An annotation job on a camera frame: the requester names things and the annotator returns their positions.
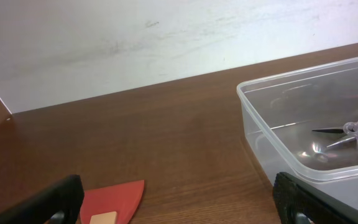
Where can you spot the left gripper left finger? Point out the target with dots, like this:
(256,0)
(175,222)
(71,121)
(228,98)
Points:
(58,203)

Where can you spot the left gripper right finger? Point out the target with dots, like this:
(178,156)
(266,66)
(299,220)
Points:
(298,202)

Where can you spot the clear plastic container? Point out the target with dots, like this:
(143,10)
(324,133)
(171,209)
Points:
(294,122)

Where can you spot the orange scraper wooden handle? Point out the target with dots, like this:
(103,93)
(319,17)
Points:
(122,199)

